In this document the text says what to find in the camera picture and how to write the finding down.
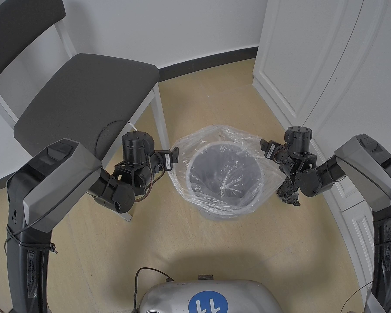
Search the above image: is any white trash bin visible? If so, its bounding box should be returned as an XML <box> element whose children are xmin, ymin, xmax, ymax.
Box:
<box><xmin>186</xmin><ymin>141</ymin><xmax>264</xmax><ymax>223</ymax></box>

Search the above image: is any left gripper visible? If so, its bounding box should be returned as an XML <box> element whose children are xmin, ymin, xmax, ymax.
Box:
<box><xmin>150</xmin><ymin>149</ymin><xmax>175</xmax><ymax>175</ymax></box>

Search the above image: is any black plastic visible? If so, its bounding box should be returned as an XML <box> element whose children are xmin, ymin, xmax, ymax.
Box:
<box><xmin>275</xmin><ymin>178</ymin><xmax>302</xmax><ymax>206</ymax></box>

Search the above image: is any white wardrobe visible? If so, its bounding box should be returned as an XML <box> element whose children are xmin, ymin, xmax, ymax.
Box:
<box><xmin>252</xmin><ymin>0</ymin><xmax>391</xmax><ymax>313</ymax></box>

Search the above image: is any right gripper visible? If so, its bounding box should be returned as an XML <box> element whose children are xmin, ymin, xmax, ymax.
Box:
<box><xmin>260</xmin><ymin>139</ymin><xmax>291</xmax><ymax>164</ymax></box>

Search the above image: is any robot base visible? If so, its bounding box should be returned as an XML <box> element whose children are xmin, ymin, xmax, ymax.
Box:
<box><xmin>139</xmin><ymin>274</ymin><xmax>285</xmax><ymax>313</ymax></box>

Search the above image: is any black cable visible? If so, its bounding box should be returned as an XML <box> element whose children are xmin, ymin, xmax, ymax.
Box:
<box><xmin>96</xmin><ymin>119</ymin><xmax>139</xmax><ymax>153</ymax></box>
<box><xmin>134</xmin><ymin>268</ymin><xmax>174</xmax><ymax>313</ymax></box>

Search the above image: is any clear plastic bag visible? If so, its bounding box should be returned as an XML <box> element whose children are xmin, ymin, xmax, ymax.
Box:
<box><xmin>167</xmin><ymin>125</ymin><xmax>286</xmax><ymax>223</ymax></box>

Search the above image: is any white chair dark grey seat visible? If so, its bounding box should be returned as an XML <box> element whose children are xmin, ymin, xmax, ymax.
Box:
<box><xmin>0</xmin><ymin>0</ymin><xmax>171</xmax><ymax>223</ymax></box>

